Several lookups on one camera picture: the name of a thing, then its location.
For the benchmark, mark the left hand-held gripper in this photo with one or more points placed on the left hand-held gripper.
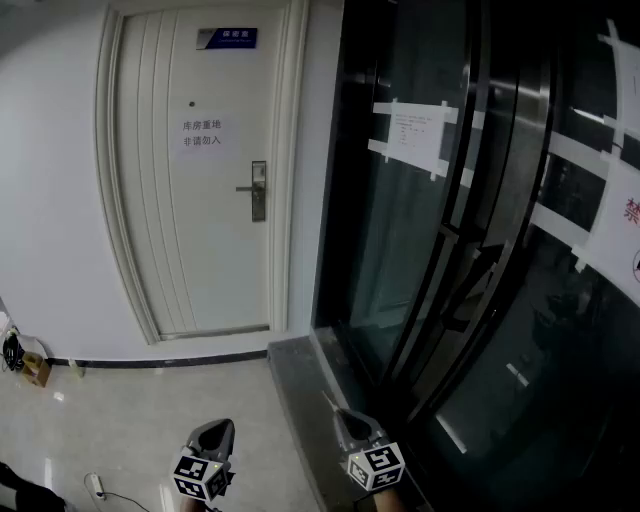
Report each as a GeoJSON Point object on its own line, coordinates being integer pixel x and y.
{"type": "Point", "coordinates": [200, 475]}

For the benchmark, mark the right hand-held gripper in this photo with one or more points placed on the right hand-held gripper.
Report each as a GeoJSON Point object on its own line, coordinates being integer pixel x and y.
{"type": "Point", "coordinates": [377, 465]}

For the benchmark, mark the metal door lock plate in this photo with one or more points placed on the metal door lock plate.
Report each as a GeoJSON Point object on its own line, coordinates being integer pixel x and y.
{"type": "Point", "coordinates": [259, 207]}

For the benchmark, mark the person's left forearm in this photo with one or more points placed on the person's left forearm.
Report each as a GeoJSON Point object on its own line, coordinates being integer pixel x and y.
{"type": "Point", "coordinates": [192, 506]}

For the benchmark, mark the blue door sign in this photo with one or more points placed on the blue door sign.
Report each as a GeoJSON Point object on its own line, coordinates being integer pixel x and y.
{"type": "Point", "coordinates": [230, 38]}

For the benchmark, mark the black baseboard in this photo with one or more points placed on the black baseboard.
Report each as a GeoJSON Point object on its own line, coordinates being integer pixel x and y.
{"type": "Point", "coordinates": [175, 360]}

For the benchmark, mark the white power strip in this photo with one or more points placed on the white power strip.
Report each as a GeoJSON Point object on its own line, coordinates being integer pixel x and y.
{"type": "Point", "coordinates": [97, 485]}

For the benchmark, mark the small pale bottle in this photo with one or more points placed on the small pale bottle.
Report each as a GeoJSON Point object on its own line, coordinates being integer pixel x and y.
{"type": "Point", "coordinates": [78, 369]}

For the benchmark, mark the black-framed glass partition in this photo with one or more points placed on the black-framed glass partition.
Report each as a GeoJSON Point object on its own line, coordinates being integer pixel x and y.
{"type": "Point", "coordinates": [400, 275]}

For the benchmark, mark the white tape piece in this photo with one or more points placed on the white tape piece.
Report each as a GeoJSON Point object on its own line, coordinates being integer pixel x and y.
{"type": "Point", "coordinates": [517, 374]}

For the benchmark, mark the brown cardboard box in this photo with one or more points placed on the brown cardboard box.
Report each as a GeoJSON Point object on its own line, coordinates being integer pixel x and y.
{"type": "Point", "coordinates": [36, 370]}

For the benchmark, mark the black bag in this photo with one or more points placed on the black bag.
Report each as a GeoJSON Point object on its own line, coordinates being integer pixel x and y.
{"type": "Point", "coordinates": [25, 492]}

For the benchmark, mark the white sheet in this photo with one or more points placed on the white sheet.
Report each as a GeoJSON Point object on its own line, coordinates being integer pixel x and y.
{"type": "Point", "coordinates": [32, 345]}

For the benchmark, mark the small-print taped paper notice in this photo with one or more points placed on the small-print taped paper notice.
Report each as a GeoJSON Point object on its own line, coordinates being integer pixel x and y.
{"type": "Point", "coordinates": [415, 132]}

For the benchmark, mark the red-lettered paper notice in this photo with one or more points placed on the red-lettered paper notice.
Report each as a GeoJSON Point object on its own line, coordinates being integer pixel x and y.
{"type": "Point", "coordinates": [202, 132]}

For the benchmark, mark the large taped paper notice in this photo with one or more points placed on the large taped paper notice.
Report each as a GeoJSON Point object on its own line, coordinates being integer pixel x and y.
{"type": "Point", "coordinates": [620, 240]}

